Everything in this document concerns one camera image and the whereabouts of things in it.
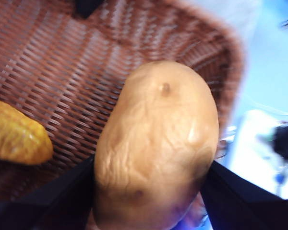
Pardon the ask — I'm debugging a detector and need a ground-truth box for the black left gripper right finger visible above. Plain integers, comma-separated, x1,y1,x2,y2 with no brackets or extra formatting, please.
200,160,288,230

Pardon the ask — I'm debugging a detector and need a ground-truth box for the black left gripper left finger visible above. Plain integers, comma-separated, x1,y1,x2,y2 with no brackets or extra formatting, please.
0,154,96,230

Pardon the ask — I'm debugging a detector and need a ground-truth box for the yellow corn cob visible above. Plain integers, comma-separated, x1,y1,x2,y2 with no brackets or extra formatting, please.
0,97,54,166

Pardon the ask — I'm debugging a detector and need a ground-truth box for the brown potato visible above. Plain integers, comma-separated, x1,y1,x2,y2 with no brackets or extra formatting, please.
93,60,220,230

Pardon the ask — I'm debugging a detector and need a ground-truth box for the brown woven wicker basket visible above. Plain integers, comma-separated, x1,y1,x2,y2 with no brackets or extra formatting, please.
0,0,245,204

